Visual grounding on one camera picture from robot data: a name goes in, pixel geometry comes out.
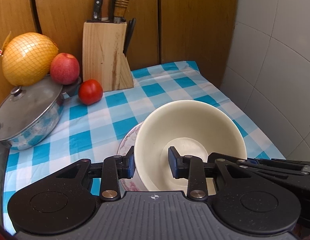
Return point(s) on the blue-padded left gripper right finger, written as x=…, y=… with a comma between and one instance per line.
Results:
x=191, y=168

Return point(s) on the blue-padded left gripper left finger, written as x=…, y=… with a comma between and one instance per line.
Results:
x=113, y=169

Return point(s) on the cream bowl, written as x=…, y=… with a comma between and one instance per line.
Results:
x=193, y=128

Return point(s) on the blue white checkered tablecloth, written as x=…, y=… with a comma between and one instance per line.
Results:
x=95, y=131

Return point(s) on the red tomato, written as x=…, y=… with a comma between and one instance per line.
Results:
x=90, y=92

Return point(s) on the steel pot with lid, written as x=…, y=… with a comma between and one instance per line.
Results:
x=30, y=113

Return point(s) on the wooden knife block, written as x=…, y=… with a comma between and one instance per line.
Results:
x=102, y=55

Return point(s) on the red apple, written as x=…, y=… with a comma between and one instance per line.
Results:
x=64, y=69

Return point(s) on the yellow netted pomelo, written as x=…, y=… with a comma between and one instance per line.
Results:
x=26, y=58

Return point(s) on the black scissors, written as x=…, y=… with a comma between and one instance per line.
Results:
x=129, y=33

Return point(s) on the wooden cabinet doors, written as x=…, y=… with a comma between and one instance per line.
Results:
x=154, y=31

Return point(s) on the brown wooden handled knife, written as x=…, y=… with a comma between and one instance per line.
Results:
x=120, y=10

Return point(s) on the black handled knife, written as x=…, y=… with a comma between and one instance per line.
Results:
x=96, y=17

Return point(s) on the dark ribbed handle tool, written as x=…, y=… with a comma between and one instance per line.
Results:
x=111, y=12

